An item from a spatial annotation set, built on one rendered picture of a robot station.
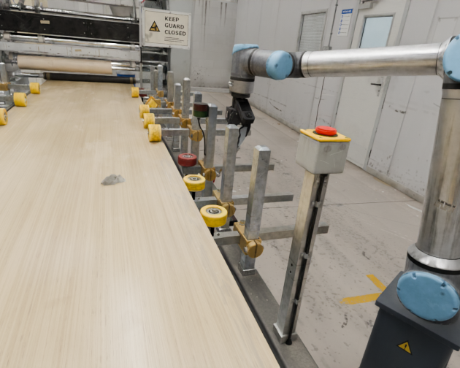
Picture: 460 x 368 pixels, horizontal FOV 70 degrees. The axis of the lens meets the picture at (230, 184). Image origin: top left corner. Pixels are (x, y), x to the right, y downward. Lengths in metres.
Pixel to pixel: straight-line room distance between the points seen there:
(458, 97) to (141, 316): 0.83
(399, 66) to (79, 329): 1.03
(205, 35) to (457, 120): 9.48
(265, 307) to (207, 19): 9.58
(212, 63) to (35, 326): 9.82
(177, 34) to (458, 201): 3.07
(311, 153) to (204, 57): 9.61
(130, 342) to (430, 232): 0.78
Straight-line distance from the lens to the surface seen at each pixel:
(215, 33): 10.25
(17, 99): 2.40
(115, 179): 1.18
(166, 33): 3.59
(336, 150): 0.65
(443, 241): 1.02
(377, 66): 1.14
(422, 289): 1.06
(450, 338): 1.29
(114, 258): 0.80
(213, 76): 10.29
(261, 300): 1.00
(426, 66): 1.11
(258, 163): 0.90
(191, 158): 1.40
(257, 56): 1.19
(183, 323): 0.64
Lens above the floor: 1.36
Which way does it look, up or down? 23 degrees down
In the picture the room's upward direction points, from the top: 5 degrees clockwise
